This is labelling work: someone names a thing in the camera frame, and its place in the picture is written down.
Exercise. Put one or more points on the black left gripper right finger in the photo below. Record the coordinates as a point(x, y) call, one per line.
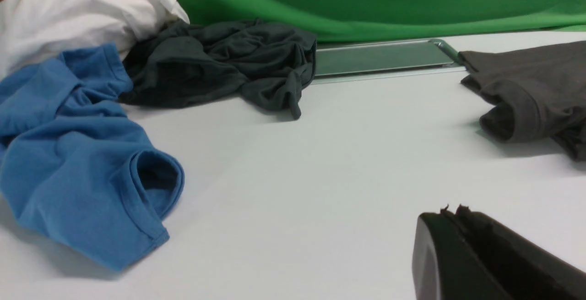
point(522, 269)

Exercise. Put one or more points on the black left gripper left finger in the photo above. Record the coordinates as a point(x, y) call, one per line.
point(445, 267)

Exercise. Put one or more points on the gray long-sleeve top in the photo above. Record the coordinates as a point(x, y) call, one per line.
point(536, 93)

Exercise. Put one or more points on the dark gray crumpled garment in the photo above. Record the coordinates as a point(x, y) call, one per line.
point(266, 63)

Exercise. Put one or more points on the blue t-shirt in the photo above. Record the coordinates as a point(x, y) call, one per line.
point(75, 168)

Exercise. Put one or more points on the white crumpled garment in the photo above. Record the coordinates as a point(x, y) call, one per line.
point(32, 31)

